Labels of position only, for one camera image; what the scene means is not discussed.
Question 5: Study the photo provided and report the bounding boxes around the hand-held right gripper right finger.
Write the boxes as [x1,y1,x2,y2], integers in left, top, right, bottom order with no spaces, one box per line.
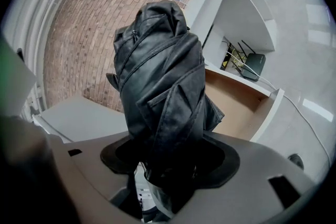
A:
[157,132,315,224]

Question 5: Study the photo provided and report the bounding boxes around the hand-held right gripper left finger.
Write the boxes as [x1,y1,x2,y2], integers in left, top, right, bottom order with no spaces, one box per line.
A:
[47,130,140,220]

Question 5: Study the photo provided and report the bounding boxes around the black cloth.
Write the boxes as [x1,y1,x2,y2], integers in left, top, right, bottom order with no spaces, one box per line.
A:
[106,0,226,219]

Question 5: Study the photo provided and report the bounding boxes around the white desk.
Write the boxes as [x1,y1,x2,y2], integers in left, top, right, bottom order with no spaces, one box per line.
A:
[181,0,277,79]

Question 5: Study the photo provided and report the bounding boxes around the white low box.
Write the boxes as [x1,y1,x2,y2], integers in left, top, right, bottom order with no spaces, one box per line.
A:
[31,94,130,144]

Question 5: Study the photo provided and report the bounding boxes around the black router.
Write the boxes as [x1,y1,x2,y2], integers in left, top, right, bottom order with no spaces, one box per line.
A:
[223,37,267,83]

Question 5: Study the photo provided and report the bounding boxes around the white cable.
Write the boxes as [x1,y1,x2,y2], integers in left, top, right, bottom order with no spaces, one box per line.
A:
[226,50,332,166]

